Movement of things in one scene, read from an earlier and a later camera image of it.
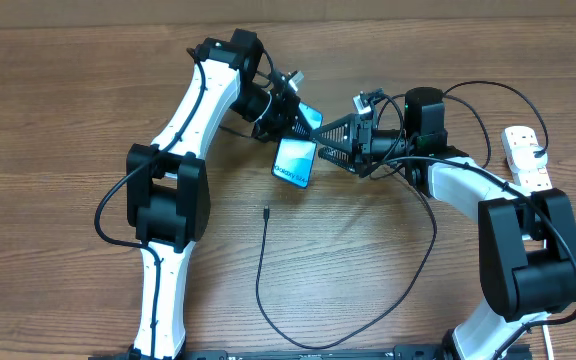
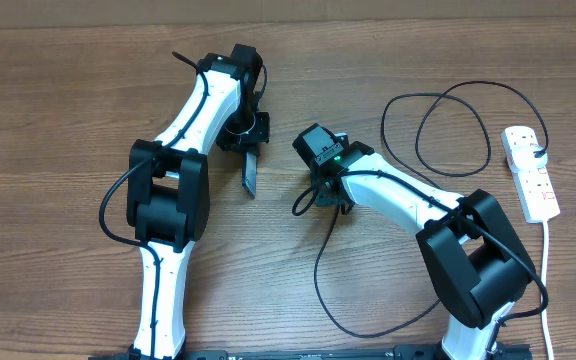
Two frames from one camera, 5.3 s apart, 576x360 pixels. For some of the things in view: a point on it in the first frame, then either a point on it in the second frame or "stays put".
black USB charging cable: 413,281 -> 472,104
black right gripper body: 365,132 -> 326,200
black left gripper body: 276,115 -> 243,128
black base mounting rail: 400,352 stays put
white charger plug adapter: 523,157 stays put
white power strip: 530,180 stays put
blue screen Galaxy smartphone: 293,157 -> 249,173
